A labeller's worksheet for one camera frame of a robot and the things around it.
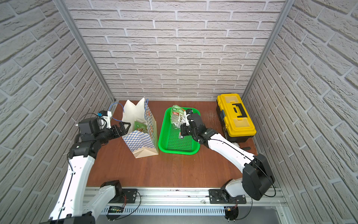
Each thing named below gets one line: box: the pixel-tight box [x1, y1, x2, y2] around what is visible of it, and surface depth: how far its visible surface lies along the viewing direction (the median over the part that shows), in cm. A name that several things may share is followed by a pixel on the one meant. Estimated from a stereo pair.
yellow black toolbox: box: [216, 93, 257, 143], surface depth 91 cm
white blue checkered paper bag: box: [122, 98, 159, 159], surface depth 83 cm
